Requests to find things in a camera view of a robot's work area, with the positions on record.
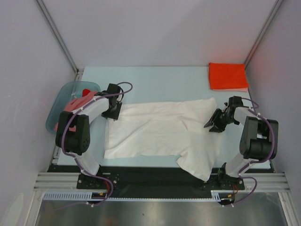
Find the white printed t shirt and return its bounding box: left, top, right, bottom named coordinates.
left=104, top=98, right=222, bottom=181

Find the pink t shirt in basket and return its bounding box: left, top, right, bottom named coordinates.
left=53, top=91, right=98, bottom=132

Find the blue plastic basket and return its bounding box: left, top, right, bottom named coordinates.
left=46, top=81, right=101, bottom=135

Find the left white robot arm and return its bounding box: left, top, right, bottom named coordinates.
left=55, top=83, right=124, bottom=188

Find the folded orange t shirt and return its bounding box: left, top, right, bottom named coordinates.
left=208, top=63, right=249, bottom=89

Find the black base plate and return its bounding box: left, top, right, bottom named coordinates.
left=47, top=164, right=275, bottom=200

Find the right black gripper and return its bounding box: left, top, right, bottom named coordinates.
left=205, top=108, right=237, bottom=133

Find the right aluminium frame post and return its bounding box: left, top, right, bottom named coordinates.
left=244, top=0, right=286, bottom=69

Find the grey slotted cable duct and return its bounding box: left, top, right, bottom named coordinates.
left=43, top=191, right=234, bottom=203

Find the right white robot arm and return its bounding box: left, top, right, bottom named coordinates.
left=204, top=96, right=279, bottom=189

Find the aluminium frame post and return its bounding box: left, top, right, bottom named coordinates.
left=34, top=0, right=79, bottom=74
left=244, top=0, right=286, bottom=69

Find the left aluminium frame post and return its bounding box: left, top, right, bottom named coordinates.
left=34, top=0, right=79, bottom=74

